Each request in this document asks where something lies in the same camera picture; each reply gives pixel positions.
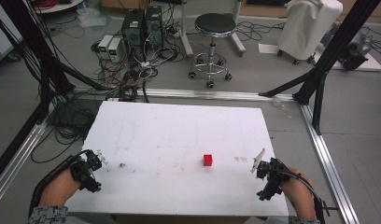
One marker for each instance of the clear plastic bag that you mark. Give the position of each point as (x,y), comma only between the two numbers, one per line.
(93,17)

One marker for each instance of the black round stool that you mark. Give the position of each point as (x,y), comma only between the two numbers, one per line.
(215,25)

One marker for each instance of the long aluminium floor rail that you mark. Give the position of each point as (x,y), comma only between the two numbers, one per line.
(210,94)

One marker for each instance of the round white table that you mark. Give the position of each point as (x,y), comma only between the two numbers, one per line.
(58,6)

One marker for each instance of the large black computer tower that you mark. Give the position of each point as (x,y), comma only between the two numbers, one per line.
(133,31)

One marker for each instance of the white stand legs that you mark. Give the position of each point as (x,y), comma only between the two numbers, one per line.
(187,43)

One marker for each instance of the black frame brace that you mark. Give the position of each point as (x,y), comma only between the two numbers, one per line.
(288,84)

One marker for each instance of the red cube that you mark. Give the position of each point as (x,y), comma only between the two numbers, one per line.
(207,160)

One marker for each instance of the black machine on board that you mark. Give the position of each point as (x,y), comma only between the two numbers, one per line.
(355,53)

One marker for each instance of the person's left hand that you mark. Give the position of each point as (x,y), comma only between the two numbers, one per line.
(59,188)

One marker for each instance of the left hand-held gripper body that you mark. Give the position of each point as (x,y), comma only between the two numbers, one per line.
(86,169)

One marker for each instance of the black short frame strut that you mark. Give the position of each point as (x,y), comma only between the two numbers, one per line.
(319,102)

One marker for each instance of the grey bench power supply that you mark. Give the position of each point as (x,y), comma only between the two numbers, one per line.
(104,45)
(115,49)

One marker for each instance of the black low frame beam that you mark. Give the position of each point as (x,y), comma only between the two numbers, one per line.
(14,146)

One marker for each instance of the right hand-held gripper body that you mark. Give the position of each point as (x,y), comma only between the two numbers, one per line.
(274,174)

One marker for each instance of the white covered cart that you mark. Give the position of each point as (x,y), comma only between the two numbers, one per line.
(307,28)

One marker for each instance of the slim black computer tower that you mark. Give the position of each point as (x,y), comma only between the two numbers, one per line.
(154,26)

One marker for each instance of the white floor board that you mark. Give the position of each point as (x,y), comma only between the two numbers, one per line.
(372,63)

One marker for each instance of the person's right hand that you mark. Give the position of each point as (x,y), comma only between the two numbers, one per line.
(300,193)

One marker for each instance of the black slanted frame post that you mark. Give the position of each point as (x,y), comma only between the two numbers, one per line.
(338,46)

